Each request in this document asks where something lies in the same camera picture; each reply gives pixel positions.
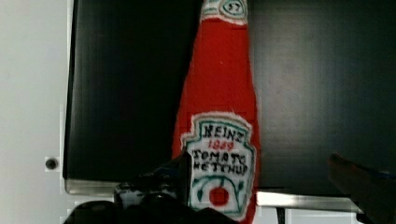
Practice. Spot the red plush ketchup bottle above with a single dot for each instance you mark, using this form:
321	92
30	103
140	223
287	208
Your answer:
217	117

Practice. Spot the black steel toaster oven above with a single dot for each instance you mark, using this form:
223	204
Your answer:
324	72

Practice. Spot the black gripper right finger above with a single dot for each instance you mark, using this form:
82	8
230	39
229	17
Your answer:
372	191

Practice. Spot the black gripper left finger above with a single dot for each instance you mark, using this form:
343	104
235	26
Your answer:
159	197

